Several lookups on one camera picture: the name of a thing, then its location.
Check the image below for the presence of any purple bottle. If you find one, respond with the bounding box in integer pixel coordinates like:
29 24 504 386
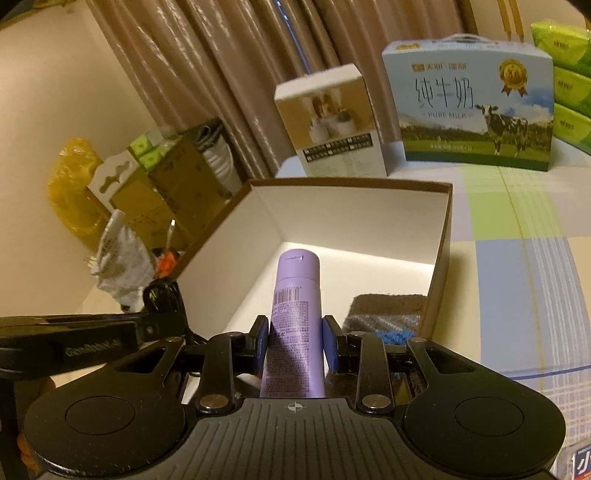
260 249 322 400

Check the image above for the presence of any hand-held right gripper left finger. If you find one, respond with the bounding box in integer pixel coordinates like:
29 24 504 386
108 315 271 414

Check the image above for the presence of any brown shipping carton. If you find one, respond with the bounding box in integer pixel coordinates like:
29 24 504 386
113 134 242 254

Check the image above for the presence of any white and beige product box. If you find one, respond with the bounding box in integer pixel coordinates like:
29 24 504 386
273 64 389 179

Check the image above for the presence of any stack of green tissue packs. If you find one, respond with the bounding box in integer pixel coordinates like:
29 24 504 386
530 19 591 156

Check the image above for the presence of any brown curtain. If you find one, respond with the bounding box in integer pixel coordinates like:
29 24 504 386
85 0 472 182

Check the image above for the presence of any person's left hand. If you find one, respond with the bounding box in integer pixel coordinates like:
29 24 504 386
16 429 41 469

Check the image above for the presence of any cardboard hanger card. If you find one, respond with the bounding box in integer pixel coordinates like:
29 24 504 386
87 154 140 219

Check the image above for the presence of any milk carton with cow print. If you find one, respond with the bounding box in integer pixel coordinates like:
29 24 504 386
381 33 555 173

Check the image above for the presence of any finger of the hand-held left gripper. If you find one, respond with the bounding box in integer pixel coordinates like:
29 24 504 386
0 310 186 342

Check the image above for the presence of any yellow plastic bag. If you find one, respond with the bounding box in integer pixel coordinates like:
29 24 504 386
47 137 108 239

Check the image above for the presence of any green tissue pack bundle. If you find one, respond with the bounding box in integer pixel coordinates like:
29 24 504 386
128 129 179 170

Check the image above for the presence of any plaid tablecloth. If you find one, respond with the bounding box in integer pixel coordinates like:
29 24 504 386
276 137 591 480

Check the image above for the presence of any striped knitted cloth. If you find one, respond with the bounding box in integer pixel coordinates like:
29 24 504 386
344 293 428 348

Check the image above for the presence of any orange plastic packet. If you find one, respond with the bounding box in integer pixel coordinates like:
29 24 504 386
156 249 179 278

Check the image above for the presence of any white paper bag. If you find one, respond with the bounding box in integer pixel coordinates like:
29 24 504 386
198 122 246 195

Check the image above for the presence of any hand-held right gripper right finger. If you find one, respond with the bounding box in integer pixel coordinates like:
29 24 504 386
322 315 481 412

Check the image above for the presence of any crumpled clear plastic bag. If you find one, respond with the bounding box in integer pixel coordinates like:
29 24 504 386
89 209 156 311

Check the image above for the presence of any brown cardboard box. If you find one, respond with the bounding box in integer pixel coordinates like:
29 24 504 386
175 178 454 401

